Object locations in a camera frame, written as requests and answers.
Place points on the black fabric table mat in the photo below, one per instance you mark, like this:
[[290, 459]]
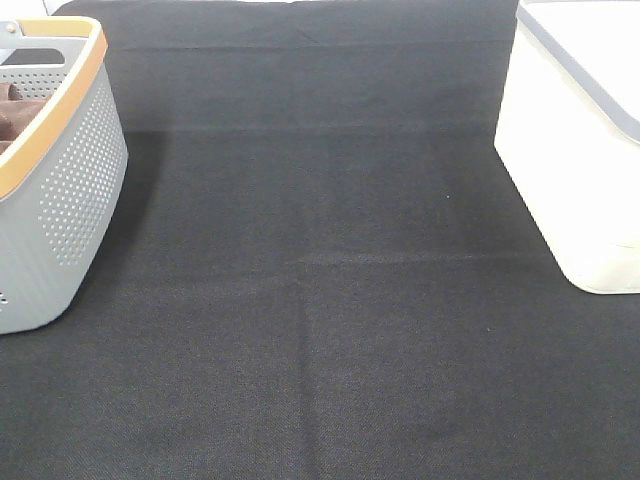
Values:
[[318, 267]]

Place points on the grey perforated laundry basket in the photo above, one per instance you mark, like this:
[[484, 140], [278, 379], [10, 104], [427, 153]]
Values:
[[62, 176]]

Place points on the white slotted storage basket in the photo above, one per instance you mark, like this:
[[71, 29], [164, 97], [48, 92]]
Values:
[[568, 135]]

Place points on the brown towels in basket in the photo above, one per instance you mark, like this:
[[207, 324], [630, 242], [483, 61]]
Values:
[[15, 113]]

